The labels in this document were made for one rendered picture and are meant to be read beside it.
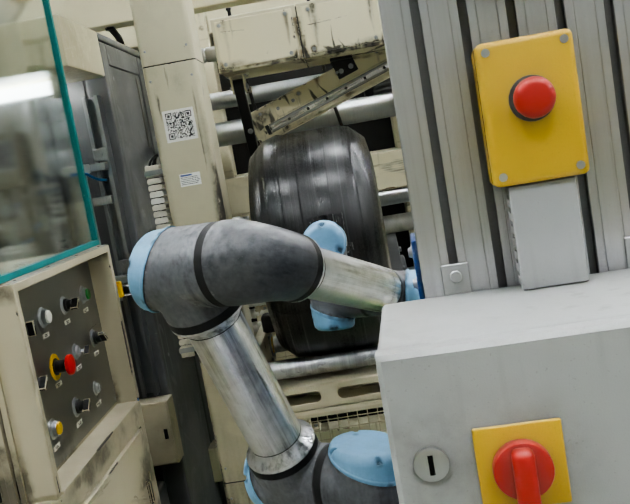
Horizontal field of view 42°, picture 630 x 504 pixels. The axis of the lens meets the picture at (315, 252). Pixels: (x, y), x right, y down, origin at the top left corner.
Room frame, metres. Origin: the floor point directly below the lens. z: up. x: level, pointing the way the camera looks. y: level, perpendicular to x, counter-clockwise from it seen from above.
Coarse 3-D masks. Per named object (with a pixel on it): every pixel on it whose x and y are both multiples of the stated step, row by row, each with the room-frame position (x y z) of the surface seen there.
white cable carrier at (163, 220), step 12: (156, 168) 1.99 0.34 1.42; (156, 180) 1.99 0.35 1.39; (156, 192) 1.99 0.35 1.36; (156, 204) 2.01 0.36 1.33; (168, 204) 2.02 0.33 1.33; (156, 216) 1.99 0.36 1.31; (168, 216) 2.03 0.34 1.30; (156, 228) 1.99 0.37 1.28; (180, 336) 1.99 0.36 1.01; (180, 348) 1.99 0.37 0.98
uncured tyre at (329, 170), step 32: (320, 128) 2.01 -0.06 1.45; (256, 160) 1.92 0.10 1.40; (288, 160) 1.87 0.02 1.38; (320, 160) 1.85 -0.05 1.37; (352, 160) 1.84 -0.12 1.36; (256, 192) 1.85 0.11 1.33; (288, 192) 1.81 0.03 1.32; (320, 192) 1.80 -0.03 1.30; (352, 192) 1.79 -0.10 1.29; (288, 224) 1.78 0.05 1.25; (352, 224) 1.76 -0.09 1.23; (352, 256) 1.76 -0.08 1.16; (384, 256) 1.79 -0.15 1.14; (288, 320) 1.81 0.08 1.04; (320, 352) 1.90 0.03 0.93
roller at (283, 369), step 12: (360, 348) 1.90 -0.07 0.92; (372, 348) 1.89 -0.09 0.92; (288, 360) 1.90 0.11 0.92; (300, 360) 1.90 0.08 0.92; (312, 360) 1.89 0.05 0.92; (324, 360) 1.89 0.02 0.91; (336, 360) 1.88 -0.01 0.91; (348, 360) 1.88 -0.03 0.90; (360, 360) 1.88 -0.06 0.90; (372, 360) 1.88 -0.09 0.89; (276, 372) 1.89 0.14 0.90; (288, 372) 1.89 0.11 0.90; (300, 372) 1.89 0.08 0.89; (312, 372) 1.89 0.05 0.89; (324, 372) 1.89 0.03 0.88
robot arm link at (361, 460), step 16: (352, 432) 1.26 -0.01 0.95; (368, 432) 1.25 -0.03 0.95; (336, 448) 1.20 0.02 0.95; (352, 448) 1.20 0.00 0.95; (368, 448) 1.19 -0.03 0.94; (384, 448) 1.19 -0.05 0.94; (320, 464) 1.21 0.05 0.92; (336, 464) 1.18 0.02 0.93; (352, 464) 1.16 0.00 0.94; (368, 464) 1.16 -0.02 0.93; (384, 464) 1.16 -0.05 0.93; (320, 480) 1.20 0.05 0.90; (336, 480) 1.18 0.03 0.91; (352, 480) 1.16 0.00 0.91; (368, 480) 1.15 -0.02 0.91; (384, 480) 1.16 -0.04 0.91; (320, 496) 1.19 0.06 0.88; (336, 496) 1.18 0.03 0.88; (352, 496) 1.17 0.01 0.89; (368, 496) 1.16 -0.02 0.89; (384, 496) 1.16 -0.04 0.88
